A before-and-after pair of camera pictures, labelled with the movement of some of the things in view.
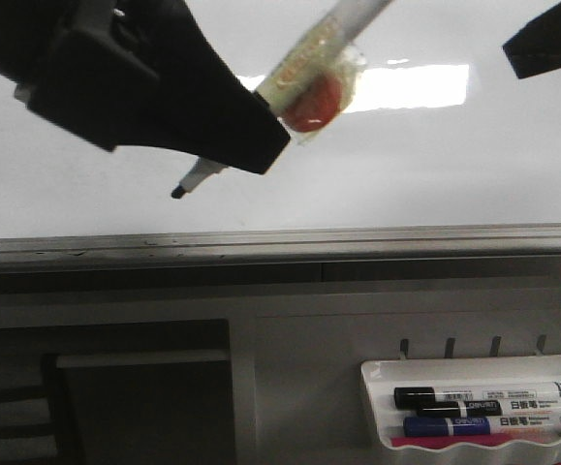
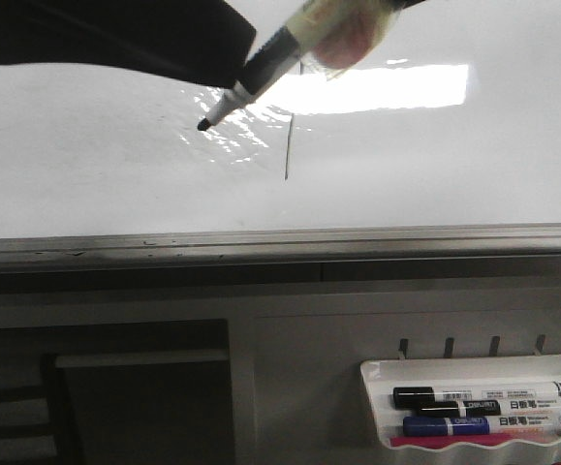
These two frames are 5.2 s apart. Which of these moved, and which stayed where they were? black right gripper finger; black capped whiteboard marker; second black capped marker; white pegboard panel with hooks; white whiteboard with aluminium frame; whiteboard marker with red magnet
Moved: black right gripper finger; whiteboard marker with red magnet
Stayed: white pegboard panel with hooks; white whiteboard with aluminium frame; black capped whiteboard marker; second black capped marker
